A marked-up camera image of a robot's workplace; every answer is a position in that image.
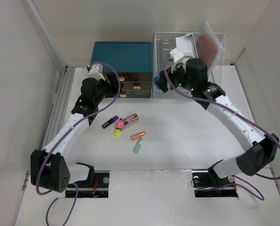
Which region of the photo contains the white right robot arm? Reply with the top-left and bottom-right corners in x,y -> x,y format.
154,58 -> 280,187

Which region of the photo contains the colourful pen bundle pouch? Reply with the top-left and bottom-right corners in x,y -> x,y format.
122,113 -> 139,126

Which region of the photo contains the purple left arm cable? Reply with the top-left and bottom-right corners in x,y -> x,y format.
36,61 -> 122,226

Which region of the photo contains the pink yellow highlighter marker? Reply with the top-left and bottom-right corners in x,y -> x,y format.
114,120 -> 125,136

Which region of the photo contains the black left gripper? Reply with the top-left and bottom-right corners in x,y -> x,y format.
94,74 -> 122,105

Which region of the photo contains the black purple highlighter marker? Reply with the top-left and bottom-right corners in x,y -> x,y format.
102,115 -> 119,129

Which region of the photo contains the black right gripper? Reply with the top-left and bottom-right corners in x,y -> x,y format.
154,60 -> 195,93

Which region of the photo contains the white wire mesh file rack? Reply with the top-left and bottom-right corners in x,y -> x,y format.
152,32 -> 226,101

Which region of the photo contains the orange translucent capsule tube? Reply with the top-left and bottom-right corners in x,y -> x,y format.
130,131 -> 146,141

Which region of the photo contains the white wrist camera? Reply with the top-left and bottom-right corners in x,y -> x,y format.
87,63 -> 105,81
168,48 -> 184,65

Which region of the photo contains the teal drawer organizer box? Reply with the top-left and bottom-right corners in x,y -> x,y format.
91,41 -> 153,98

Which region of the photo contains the grey Canon setup guide booklet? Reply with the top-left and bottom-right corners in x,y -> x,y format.
160,35 -> 199,62

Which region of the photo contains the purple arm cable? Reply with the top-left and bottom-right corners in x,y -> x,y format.
163,58 -> 280,201
36,61 -> 122,226

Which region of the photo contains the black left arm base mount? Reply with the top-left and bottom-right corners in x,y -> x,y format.
65,162 -> 110,198

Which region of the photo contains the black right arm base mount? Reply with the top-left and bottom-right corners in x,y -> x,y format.
191,169 -> 238,198

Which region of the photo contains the blue round plastic jar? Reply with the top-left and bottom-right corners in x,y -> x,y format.
153,75 -> 161,90

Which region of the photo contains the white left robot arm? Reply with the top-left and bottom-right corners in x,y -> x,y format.
31,73 -> 121,193

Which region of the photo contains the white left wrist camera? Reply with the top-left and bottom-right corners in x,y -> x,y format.
87,63 -> 105,81

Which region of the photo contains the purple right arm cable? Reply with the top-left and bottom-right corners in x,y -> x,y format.
163,58 -> 280,201

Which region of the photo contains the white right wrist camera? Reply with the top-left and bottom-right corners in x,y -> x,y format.
168,48 -> 184,65

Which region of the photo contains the green translucent capsule tube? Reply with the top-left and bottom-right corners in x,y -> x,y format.
133,138 -> 143,153

